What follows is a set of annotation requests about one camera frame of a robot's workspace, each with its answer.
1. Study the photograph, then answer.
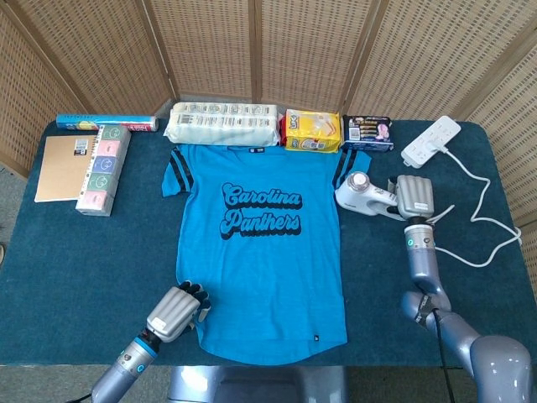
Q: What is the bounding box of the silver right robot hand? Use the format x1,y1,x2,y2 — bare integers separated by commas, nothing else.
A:
385,175,437,222

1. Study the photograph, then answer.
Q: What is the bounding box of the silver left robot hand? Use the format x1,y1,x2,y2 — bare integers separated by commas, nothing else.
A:
145,280,211,343

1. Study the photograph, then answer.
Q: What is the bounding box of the white power cable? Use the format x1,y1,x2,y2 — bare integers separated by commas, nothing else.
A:
423,136,524,268

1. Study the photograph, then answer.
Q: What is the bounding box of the white handheld garment steamer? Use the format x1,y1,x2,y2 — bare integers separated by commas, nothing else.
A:
334,170,407,218

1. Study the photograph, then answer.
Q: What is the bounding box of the blue Carolina Panthers t-shirt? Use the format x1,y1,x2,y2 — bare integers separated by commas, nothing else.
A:
161,144,373,366

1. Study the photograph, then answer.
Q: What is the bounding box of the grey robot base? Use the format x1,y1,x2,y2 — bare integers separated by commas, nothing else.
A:
167,364,349,403

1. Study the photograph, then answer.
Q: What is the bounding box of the white power strip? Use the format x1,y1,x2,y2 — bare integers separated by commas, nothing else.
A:
400,116,462,170

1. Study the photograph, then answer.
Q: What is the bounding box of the dark blue sanitary pad pack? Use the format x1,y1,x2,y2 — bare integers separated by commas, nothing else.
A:
340,113,395,153

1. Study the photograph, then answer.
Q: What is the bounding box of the teal carpet table cover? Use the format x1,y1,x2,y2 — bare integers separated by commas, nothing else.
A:
0,119,537,369

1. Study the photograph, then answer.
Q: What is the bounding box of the yellow biscuit pack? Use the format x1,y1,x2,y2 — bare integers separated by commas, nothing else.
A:
279,108,341,154

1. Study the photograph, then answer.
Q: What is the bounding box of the pastel pocket tissue pack stack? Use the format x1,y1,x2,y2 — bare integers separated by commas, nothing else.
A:
75,123,132,217

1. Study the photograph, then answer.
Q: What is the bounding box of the brown notebook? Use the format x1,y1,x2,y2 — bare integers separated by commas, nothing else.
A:
34,134,98,203

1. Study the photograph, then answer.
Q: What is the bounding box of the white tissue paper pack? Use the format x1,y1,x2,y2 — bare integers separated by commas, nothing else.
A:
162,102,281,148

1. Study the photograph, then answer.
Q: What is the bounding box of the blue plastic wrap roll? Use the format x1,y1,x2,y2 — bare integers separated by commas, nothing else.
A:
55,113,159,133

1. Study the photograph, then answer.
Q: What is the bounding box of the wooden rattan folding screen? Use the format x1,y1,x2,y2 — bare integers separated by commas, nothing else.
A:
0,0,537,230

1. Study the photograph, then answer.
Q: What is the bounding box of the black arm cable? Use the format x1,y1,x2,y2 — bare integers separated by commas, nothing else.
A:
419,308,457,403

